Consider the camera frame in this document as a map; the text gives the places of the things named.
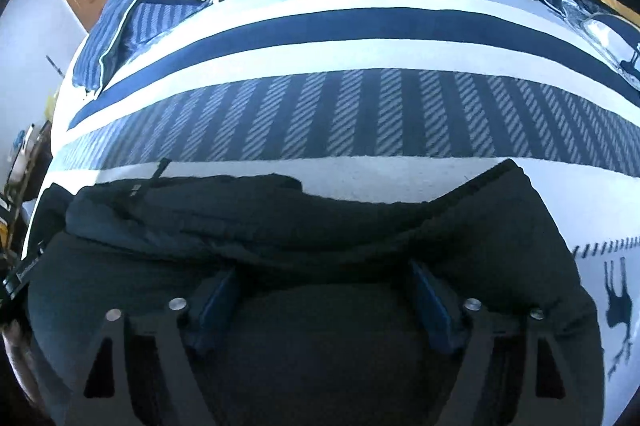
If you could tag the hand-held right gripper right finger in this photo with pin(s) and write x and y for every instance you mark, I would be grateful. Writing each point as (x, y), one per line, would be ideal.
(435, 311)

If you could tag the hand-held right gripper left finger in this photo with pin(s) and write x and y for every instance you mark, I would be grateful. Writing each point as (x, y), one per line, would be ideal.
(215, 311)

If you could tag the black jacket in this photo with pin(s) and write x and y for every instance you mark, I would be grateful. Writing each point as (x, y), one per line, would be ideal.
(300, 221)

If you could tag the person's left forearm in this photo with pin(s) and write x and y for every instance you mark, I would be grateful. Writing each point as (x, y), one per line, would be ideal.
(17, 366)

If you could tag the cluttered shelf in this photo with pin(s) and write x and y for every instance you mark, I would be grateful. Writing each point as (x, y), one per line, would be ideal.
(22, 171)

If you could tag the blue striped pillow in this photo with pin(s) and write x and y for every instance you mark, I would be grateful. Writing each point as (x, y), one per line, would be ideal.
(115, 31)

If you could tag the blue white striped bedspread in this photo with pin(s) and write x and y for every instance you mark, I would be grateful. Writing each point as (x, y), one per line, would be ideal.
(350, 56)

